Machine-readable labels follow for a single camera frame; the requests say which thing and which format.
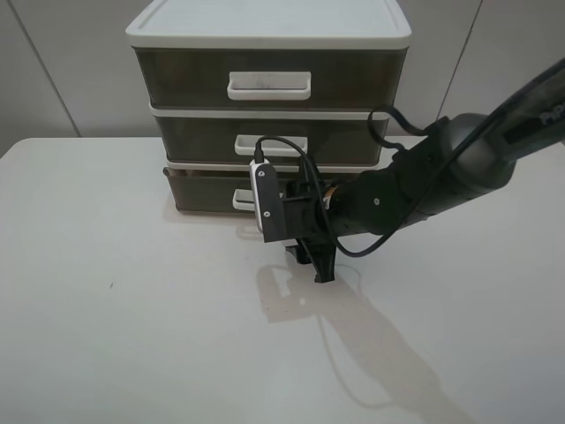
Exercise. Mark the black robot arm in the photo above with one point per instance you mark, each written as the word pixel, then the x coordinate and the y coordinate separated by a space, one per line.
pixel 459 160

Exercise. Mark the white plastic drawer cabinet frame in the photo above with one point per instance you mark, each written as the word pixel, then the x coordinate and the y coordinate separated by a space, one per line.
pixel 296 25

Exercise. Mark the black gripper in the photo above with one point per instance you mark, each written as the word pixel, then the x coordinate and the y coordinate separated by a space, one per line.
pixel 303 220

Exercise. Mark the dark translucent drawer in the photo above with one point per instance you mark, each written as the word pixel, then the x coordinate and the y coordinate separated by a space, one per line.
pixel 232 140
pixel 340 79
pixel 213 190

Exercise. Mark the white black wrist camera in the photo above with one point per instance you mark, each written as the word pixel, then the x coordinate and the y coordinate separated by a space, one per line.
pixel 268 203

